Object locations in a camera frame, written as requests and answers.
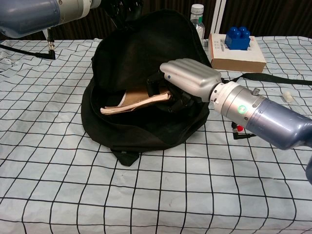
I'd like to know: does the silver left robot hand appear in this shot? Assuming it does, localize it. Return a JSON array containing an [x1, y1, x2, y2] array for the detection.
[[101, 0, 143, 24]]

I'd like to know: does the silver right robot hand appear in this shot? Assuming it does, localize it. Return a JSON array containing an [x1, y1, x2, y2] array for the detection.
[[145, 58, 222, 114]]

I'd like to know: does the black backpack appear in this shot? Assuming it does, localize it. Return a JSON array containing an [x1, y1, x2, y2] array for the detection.
[[81, 8, 312, 168]]

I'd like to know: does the brown spiral notebook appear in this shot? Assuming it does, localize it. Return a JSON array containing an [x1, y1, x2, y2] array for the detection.
[[100, 90, 171, 116]]

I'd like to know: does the white cardboard box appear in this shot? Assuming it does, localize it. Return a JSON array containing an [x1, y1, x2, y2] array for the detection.
[[209, 33, 267, 73]]

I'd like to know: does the blue toy building block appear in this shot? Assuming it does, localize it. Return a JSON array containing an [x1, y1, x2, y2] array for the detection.
[[224, 25, 252, 51]]

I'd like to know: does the clear plastic bottle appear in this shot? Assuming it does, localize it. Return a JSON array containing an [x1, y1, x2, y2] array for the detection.
[[190, 3, 206, 42]]

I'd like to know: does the glass tube with white stopper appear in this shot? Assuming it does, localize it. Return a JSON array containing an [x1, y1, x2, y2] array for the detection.
[[282, 92, 309, 117]]

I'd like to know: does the checked white tablecloth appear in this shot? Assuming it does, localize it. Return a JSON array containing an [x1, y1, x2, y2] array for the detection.
[[0, 36, 312, 234]]

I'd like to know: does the white partition post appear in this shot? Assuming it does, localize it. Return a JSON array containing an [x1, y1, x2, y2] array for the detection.
[[210, 0, 229, 35]]

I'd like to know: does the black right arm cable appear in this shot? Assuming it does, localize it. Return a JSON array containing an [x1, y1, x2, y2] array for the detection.
[[231, 123, 256, 141]]

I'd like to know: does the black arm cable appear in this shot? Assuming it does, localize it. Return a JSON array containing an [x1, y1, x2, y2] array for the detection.
[[231, 123, 256, 141], [0, 29, 57, 60]]

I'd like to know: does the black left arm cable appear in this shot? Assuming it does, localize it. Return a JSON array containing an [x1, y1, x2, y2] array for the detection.
[[0, 29, 57, 60]]

